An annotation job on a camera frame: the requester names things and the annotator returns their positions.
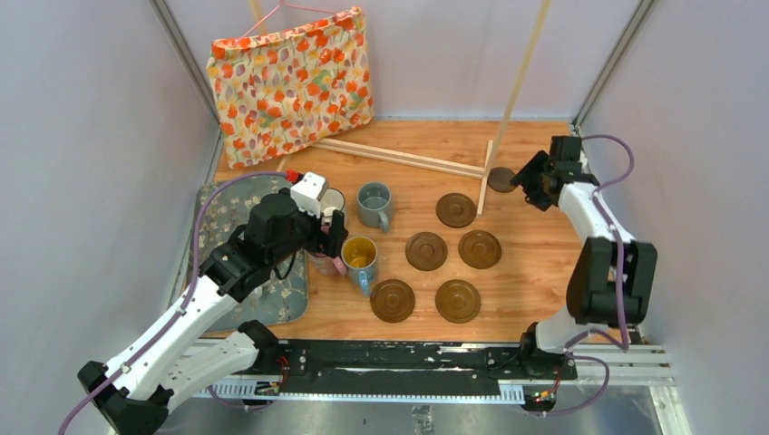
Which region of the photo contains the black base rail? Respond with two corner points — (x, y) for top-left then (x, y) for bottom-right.
(180, 337), (579, 401)

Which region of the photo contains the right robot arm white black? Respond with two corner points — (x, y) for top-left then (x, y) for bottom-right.
(510, 136), (658, 379)

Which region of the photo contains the floral orange fabric bag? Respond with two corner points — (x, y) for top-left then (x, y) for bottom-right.
(207, 7), (375, 169)

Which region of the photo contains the pink mug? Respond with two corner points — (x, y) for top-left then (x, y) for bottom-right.
(307, 252), (347, 276)

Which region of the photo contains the white grey mug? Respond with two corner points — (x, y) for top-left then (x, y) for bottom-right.
(320, 188), (347, 222)

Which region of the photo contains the wooden rack frame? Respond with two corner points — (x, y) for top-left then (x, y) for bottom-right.
(248, 0), (552, 218)

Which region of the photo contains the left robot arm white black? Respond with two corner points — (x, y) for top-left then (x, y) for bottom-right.
(78, 185), (348, 434)

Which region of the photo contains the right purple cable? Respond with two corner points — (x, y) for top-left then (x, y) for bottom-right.
(522, 134), (637, 419)

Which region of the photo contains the small dark brown coaster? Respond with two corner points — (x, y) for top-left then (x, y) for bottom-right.
(487, 167), (517, 193)

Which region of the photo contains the pink wire hanger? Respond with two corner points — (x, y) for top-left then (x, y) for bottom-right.
(239, 0), (338, 40)

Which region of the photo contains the blue mug yellow inside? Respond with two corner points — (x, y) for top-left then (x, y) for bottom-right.
(341, 236), (378, 296)

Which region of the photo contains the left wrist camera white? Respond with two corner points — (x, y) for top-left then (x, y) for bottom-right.
(289, 172), (328, 218)

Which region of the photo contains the floral grey tray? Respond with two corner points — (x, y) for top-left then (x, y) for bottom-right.
(196, 176), (308, 334)

